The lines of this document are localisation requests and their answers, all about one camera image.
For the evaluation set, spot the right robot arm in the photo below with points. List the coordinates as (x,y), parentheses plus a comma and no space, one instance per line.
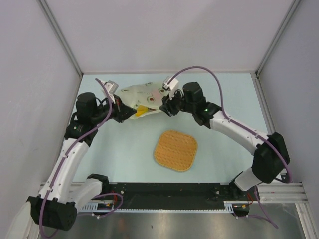
(270,155)

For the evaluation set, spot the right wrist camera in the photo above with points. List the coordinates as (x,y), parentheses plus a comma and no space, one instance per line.
(170,84)

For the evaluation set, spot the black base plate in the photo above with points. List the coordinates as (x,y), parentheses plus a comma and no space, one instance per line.
(177,195)

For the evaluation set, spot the translucent plastic bag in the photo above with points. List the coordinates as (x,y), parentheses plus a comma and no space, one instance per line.
(147,94)

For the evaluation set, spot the white cable duct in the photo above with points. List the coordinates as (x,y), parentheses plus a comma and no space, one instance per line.
(99,209)

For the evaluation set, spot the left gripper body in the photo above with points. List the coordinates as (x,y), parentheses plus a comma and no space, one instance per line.
(116,111)

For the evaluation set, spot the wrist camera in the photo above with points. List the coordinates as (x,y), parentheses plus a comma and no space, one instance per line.
(111,88)
(170,84)

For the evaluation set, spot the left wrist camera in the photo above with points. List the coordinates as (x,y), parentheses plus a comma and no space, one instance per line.
(111,88)

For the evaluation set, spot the orange woven tray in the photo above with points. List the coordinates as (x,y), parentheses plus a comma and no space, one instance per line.
(176,151)

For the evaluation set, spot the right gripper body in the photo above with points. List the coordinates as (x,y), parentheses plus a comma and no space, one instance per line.
(176,104)

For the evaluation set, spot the yellow pear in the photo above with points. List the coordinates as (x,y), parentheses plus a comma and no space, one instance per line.
(141,110)

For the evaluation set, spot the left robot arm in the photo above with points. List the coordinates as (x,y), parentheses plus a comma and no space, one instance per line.
(56,206)

